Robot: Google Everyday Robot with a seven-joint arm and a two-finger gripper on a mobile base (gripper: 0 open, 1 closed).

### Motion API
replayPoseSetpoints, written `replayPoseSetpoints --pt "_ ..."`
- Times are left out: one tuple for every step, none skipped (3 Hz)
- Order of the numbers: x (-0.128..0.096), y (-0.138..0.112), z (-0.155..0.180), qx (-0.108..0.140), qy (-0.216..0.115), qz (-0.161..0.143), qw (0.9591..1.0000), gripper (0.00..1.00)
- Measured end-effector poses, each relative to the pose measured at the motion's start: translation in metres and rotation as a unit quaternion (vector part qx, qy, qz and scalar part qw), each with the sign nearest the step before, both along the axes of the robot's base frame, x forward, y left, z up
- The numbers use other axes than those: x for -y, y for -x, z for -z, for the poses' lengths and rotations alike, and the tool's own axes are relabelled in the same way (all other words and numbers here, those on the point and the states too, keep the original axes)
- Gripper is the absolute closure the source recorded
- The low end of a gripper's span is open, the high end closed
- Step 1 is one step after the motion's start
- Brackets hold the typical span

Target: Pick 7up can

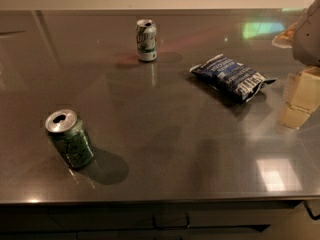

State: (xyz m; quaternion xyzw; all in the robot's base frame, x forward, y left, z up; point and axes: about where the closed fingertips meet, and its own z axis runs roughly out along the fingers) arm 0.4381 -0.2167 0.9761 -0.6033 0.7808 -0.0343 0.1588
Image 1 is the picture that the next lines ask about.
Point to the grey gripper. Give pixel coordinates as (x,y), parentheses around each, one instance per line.
(308,37)

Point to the white green 7up can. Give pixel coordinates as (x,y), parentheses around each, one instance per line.
(146,33)

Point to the blue chip bag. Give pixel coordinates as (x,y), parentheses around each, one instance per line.
(233,79)

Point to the dark green soda can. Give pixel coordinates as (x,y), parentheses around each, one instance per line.
(67,133)

